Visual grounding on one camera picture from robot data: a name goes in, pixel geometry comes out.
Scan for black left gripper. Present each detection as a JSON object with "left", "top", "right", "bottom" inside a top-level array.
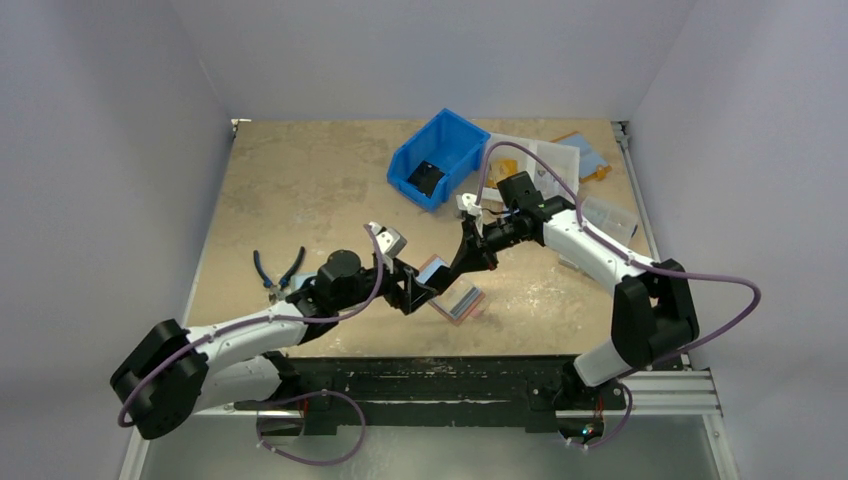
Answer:
[{"left": 335, "top": 254, "right": 435, "bottom": 313}]

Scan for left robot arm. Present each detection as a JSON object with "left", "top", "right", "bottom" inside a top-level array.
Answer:
[{"left": 109, "top": 250, "right": 451, "bottom": 440}]

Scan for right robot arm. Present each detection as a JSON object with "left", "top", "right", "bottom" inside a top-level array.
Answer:
[{"left": 425, "top": 172, "right": 699, "bottom": 407}]

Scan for black card in blue bin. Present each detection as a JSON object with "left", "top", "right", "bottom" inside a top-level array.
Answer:
[{"left": 407, "top": 161, "right": 444, "bottom": 198}]

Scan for orange card holder in tray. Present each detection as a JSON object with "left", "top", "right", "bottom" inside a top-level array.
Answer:
[{"left": 486, "top": 157, "right": 519, "bottom": 189}]

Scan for card in white tray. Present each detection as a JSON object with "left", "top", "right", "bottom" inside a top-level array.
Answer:
[{"left": 535, "top": 170, "right": 562, "bottom": 197}]

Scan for blue plastic bin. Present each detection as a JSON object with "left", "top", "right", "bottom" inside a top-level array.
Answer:
[{"left": 387, "top": 108, "right": 490, "bottom": 212}]

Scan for white divided plastic tray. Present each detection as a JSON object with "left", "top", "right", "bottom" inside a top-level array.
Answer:
[{"left": 481, "top": 133, "right": 580, "bottom": 202}]

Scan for clear plastic screw box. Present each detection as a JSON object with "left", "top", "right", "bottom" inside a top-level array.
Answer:
[{"left": 581, "top": 196, "right": 639, "bottom": 247}]

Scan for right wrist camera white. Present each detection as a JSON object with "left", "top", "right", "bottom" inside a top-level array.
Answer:
[{"left": 456, "top": 193, "right": 482, "bottom": 222}]

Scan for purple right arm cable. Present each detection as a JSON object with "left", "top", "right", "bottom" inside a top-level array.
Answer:
[{"left": 474, "top": 140, "right": 763, "bottom": 452}]

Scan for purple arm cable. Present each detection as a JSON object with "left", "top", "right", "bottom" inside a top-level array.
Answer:
[
  {"left": 474, "top": 140, "right": 763, "bottom": 452},
  {"left": 117, "top": 223, "right": 387, "bottom": 467}
]

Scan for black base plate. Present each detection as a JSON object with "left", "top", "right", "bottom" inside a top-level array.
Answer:
[{"left": 224, "top": 352, "right": 625, "bottom": 435}]

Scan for blue handled pliers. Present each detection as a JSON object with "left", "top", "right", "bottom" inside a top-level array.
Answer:
[{"left": 253, "top": 246, "right": 307, "bottom": 306}]

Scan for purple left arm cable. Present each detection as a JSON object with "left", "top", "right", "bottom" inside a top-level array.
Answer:
[{"left": 117, "top": 223, "right": 387, "bottom": 467}]

